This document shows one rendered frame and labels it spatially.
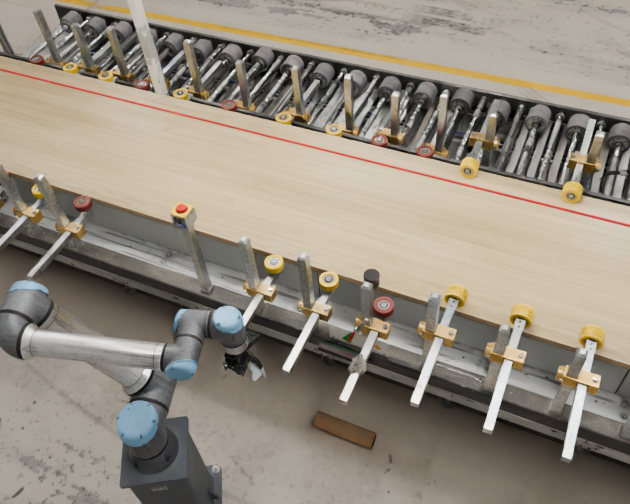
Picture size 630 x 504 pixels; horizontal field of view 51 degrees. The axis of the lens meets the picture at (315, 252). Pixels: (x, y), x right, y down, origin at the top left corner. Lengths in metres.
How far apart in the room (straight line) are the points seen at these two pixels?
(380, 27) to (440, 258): 3.34
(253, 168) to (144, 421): 1.30
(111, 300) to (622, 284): 2.69
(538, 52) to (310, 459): 3.64
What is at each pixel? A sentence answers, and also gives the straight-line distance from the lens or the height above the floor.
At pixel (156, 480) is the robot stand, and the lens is 2.68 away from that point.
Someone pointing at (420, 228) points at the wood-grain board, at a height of 0.90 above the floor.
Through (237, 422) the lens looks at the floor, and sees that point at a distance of 3.38.
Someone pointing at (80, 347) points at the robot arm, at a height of 1.32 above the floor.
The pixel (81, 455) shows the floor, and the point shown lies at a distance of 3.53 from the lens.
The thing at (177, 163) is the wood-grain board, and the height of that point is 0.90.
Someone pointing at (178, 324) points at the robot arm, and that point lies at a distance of 2.14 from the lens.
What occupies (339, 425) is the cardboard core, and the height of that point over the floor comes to 0.08.
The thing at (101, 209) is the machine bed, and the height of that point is 0.76.
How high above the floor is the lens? 3.00
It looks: 50 degrees down
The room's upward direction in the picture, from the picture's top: 6 degrees counter-clockwise
